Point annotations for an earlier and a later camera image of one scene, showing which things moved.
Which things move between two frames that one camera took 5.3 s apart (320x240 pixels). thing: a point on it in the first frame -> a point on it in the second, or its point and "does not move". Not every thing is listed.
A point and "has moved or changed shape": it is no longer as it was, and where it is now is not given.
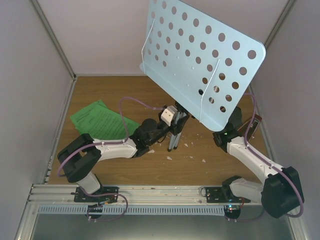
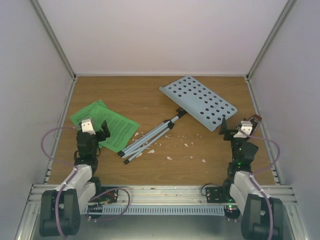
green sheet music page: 82,118 does not move
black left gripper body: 176,129 -> 102,136
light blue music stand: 206,66 has moved or changed shape
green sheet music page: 104,123 does not move
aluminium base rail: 64,195 does not move
